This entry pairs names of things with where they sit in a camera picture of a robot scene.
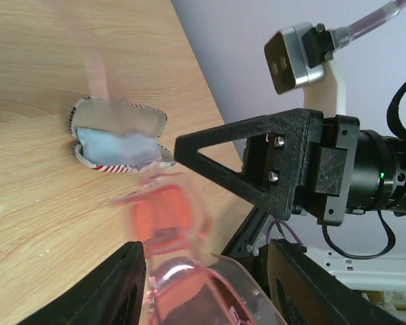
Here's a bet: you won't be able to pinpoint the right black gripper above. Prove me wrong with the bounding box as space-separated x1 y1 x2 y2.
174 108 360 225

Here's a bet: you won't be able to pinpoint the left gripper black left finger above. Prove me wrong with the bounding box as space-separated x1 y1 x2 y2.
20 242 146 325

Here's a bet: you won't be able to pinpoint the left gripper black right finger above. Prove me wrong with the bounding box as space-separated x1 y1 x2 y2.
267 240 401 324

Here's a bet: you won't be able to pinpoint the pink translucent sunglasses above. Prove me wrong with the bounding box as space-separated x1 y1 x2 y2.
83 43 284 324

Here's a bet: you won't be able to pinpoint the light blue cleaning cloth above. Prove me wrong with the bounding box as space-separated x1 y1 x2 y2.
76 127 162 169

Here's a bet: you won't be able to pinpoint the flag pattern glasses case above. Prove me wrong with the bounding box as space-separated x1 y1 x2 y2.
68 96 175 173

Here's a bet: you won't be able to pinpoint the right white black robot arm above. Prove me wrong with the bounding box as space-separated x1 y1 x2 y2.
174 81 406 324

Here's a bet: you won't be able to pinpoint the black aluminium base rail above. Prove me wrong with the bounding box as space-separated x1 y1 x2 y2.
221 207 274 259

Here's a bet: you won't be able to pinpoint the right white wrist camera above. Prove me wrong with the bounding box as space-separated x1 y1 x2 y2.
264 22 348 117

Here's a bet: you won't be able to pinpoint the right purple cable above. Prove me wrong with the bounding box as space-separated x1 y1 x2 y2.
331 0 406 45

